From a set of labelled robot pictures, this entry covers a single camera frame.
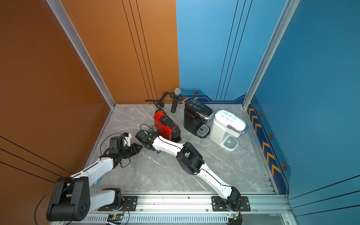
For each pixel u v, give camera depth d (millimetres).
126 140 755
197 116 885
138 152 830
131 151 788
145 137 771
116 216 715
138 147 825
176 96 1025
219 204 725
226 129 822
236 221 695
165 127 849
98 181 526
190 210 728
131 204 740
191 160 609
